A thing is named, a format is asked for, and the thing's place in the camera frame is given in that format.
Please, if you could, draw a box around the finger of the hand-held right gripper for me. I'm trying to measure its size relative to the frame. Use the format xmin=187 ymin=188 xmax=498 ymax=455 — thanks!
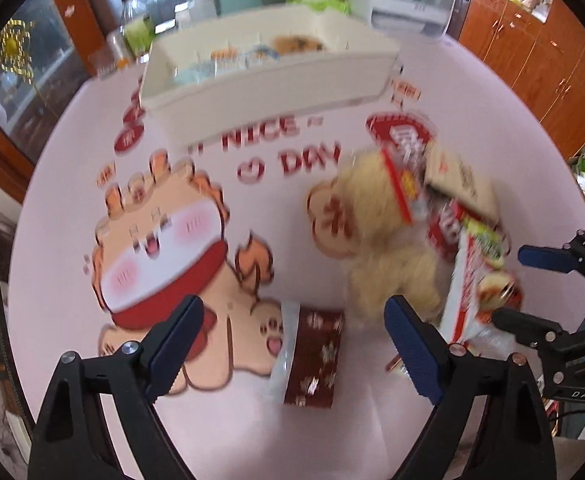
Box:
xmin=517 ymin=230 xmax=585 ymax=291
xmin=493 ymin=307 xmax=568 ymax=352

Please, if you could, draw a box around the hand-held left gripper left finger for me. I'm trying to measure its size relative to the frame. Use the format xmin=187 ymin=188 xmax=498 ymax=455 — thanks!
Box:
xmin=27 ymin=295 xmax=204 ymax=480

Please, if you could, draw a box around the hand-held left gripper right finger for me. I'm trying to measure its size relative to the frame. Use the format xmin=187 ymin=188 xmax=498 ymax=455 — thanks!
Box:
xmin=383 ymin=295 xmax=558 ymax=480

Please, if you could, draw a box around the green white snack packet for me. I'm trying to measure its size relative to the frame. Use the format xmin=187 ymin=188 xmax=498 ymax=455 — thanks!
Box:
xmin=465 ymin=215 xmax=512 ymax=267

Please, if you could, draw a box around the red white cookie packet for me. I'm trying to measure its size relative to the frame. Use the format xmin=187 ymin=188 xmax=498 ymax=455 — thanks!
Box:
xmin=441 ymin=236 xmax=494 ymax=343

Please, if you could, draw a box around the red white snack packet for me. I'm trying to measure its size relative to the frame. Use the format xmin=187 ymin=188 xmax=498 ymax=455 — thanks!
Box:
xmin=427 ymin=200 xmax=469 ymax=262

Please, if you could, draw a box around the small dark red packet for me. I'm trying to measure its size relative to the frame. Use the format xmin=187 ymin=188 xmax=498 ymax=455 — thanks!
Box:
xmin=267 ymin=300 xmax=346 ymax=411

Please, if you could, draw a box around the clear bag of puffs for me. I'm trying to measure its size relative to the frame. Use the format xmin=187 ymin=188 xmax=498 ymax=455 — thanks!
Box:
xmin=337 ymin=149 xmax=454 ymax=322

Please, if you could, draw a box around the beige cracker packet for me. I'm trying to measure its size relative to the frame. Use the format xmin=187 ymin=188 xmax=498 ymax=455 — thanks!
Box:
xmin=425 ymin=142 xmax=499 ymax=222

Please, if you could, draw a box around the white plastic storage bin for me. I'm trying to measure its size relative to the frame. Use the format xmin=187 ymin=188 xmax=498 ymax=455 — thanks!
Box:
xmin=139 ymin=0 xmax=402 ymax=148

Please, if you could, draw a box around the light blue snack packet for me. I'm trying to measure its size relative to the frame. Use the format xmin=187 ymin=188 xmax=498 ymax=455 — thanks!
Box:
xmin=171 ymin=59 xmax=216 ymax=87

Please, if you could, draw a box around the small blue white snack packet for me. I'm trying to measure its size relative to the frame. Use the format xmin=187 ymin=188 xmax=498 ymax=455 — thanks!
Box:
xmin=241 ymin=44 xmax=276 ymax=67

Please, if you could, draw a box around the pink printed tablecloth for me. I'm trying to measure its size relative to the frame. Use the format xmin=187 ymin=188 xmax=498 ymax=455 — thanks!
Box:
xmin=12 ymin=5 xmax=585 ymax=480

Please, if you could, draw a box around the glass cup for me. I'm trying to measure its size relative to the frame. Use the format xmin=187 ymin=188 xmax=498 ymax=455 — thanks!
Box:
xmin=92 ymin=45 xmax=119 ymax=80

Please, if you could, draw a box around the metal can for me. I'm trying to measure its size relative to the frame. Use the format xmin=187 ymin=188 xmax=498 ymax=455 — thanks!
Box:
xmin=107 ymin=30 xmax=136 ymax=68

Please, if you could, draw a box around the glass bottle green label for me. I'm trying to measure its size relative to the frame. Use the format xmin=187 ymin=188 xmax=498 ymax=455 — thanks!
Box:
xmin=122 ymin=0 xmax=156 ymax=53

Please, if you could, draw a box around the green tissue pack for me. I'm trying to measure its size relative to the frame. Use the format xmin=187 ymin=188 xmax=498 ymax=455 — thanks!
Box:
xmin=287 ymin=0 xmax=352 ymax=16

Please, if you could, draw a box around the mint green canister brown lid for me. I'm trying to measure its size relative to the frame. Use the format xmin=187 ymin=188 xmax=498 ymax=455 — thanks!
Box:
xmin=220 ymin=0 xmax=263 ymax=18

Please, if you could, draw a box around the wooden wall cabinet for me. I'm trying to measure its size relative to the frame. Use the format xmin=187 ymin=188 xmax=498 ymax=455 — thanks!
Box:
xmin=457 ymin=0 xmax=585 ymax=161

